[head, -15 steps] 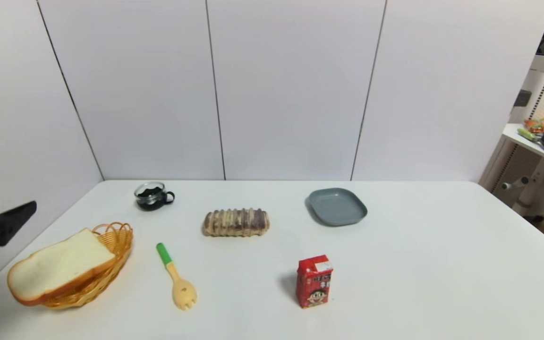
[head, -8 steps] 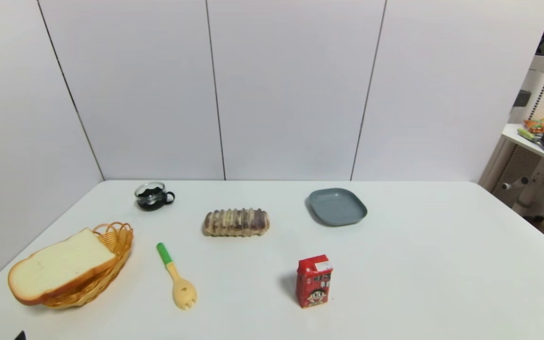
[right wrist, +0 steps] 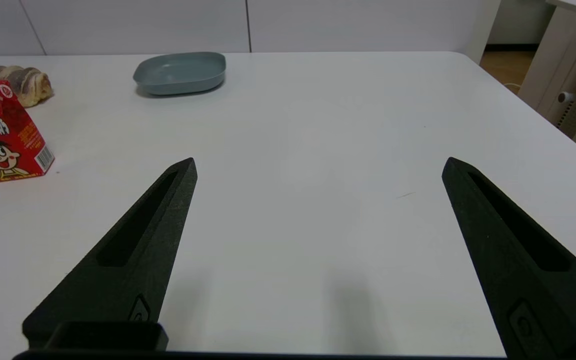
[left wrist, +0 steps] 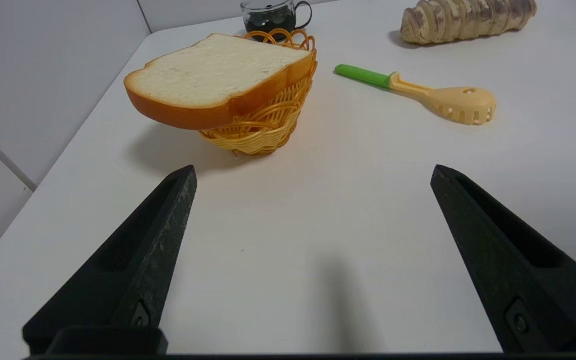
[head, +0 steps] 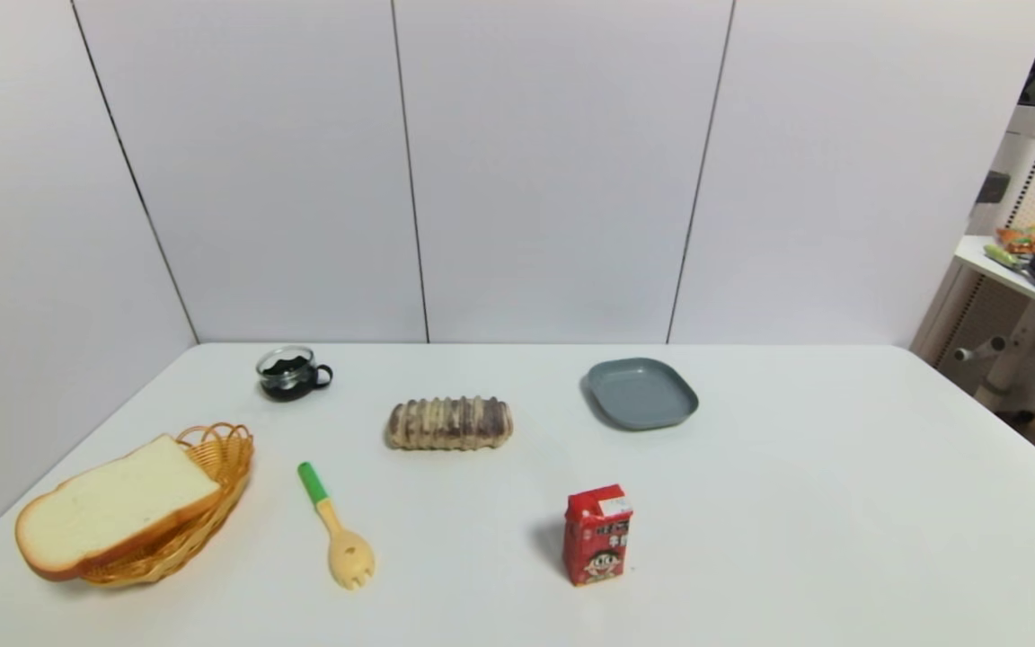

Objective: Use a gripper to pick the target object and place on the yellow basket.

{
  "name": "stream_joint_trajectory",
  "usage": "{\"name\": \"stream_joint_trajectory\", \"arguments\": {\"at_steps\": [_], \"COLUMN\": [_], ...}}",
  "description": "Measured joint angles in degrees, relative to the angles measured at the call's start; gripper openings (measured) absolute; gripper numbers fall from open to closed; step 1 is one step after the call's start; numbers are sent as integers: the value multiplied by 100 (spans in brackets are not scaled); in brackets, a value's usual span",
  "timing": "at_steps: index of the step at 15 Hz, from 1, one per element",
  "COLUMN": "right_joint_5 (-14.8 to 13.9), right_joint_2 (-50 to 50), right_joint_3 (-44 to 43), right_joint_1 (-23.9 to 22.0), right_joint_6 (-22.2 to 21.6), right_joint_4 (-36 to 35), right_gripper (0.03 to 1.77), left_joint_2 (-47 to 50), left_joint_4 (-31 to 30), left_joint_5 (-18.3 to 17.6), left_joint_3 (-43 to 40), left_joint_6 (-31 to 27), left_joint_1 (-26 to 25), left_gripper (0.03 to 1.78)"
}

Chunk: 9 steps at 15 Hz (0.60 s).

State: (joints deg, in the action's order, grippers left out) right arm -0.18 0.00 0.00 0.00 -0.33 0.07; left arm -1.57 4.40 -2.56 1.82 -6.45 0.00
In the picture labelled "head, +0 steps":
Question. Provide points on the striped brown bread roll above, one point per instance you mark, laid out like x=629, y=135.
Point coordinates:
x=450, y=424

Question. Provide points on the white bread slice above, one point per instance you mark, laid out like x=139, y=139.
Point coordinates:
x=113, y=508

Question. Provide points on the white side table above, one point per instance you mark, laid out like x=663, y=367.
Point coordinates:
x=989, y=262

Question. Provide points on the green toy stick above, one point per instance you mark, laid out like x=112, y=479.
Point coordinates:
x=1003, y=256

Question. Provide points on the grey panel bracket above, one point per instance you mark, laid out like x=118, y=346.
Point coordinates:
x=992, y=187

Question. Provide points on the yellow wicker basket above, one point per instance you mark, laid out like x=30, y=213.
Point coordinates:
x=225, y=460

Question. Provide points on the orange toy food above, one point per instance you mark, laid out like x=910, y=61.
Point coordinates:
x=1019, y=241

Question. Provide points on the grey square plate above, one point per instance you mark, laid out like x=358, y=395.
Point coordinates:
x=643, y=395

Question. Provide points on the red milk carton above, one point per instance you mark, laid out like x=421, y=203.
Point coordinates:
x=597, y=539

